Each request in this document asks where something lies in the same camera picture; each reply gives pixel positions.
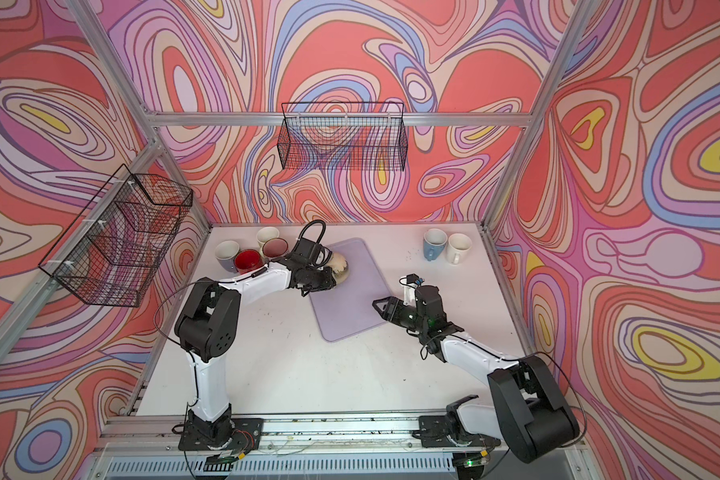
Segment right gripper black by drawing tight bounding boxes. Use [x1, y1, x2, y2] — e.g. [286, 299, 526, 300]
[373, 296, 428, 333]

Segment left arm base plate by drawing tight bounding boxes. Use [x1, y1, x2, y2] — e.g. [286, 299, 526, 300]
[178, 417, 264, 452]

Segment black wire basket left wall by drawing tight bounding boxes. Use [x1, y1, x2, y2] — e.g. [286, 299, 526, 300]
[38, 165, 193, 307]

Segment light green mug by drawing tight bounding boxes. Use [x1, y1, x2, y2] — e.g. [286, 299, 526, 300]
[256, 226, 280, 247]

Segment lavender mug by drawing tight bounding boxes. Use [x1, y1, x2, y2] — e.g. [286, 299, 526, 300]
[214, 240, 240, 272]

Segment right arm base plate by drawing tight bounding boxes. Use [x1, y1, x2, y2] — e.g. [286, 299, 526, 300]
[411, 415, 501, 450]

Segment red mug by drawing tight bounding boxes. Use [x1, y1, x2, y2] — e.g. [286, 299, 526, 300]
[233, 249, 264, 275]

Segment blue floral mug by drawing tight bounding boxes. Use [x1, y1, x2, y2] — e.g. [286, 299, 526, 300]
[422, 228, 448, 261]

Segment pink patterned mug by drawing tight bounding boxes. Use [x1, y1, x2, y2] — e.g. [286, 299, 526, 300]
[261, 237, 289, 259]

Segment black wire basket wall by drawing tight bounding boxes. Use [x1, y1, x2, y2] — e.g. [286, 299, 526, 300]
[277, 100, 408, 172]
[38, 165, 193, 307]

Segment beige ceramic teapot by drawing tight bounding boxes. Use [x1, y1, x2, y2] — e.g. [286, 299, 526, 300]
[325, 252, 349, 285]

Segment black wire basket back wall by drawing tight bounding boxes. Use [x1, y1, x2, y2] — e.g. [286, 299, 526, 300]
[277, 100, 408, 172]

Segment lavender tray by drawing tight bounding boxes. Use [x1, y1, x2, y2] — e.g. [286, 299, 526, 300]
[308, 237, 392, 342]

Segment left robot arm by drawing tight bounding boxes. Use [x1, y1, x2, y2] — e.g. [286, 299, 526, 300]
[170, 219, 347, 460]

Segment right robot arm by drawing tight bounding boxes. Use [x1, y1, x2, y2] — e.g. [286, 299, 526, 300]
[372, 274, 584, 463]

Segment white mug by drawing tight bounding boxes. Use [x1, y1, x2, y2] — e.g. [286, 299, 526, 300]
[446, 233, 473, 265]

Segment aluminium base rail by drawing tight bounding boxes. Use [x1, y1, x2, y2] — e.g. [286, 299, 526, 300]
[77, 411, 595, 480]

